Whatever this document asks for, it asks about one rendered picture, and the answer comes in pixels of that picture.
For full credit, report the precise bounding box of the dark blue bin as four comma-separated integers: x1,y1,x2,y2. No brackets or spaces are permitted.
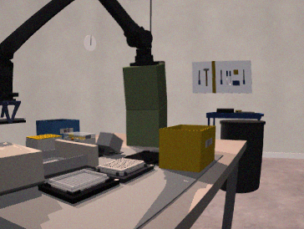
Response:
36,119,80,138

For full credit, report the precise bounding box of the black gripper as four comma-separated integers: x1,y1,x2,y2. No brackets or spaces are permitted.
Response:
0,77,21,124

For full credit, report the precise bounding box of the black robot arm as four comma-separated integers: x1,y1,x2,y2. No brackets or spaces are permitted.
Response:
0,0,159,93

